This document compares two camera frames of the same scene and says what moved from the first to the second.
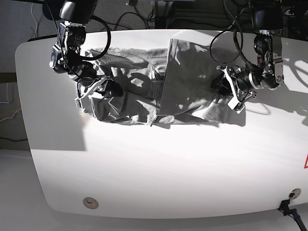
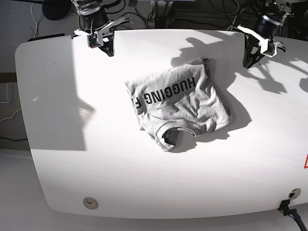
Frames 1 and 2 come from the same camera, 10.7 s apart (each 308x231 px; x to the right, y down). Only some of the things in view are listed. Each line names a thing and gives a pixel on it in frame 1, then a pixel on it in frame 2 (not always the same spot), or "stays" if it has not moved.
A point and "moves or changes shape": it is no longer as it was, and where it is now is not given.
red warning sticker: (306, 164) stays
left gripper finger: (114, 88) -> (109, 46)
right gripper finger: (222, 84) -> (251, 51)
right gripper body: (243, 85) -> (268, 46)
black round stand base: (51, 8) stays
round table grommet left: (90, 203) stays
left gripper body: (86, 86) -> (108, 27)
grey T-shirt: (173, 83) moves or changes shape
